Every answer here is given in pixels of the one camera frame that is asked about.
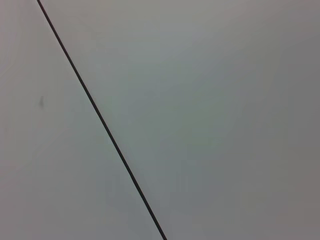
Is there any black vertical wall strip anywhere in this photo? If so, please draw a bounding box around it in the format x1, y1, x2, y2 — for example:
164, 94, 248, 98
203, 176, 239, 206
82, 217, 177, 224
36, 0, 168, 240

